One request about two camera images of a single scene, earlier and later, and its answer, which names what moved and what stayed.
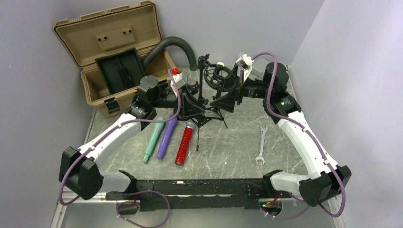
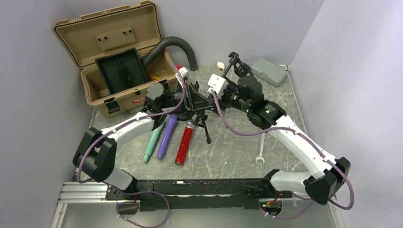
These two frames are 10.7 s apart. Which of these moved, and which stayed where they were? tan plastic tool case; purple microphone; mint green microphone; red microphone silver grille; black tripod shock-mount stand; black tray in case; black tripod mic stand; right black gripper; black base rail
Moved: right black gripper; black tripod shock-mount stand; black tripod mic stand
Stayed: purple microphone; red microphone silver grille; mint green microphone; black tray in case; black base rail; tan plastic tool case
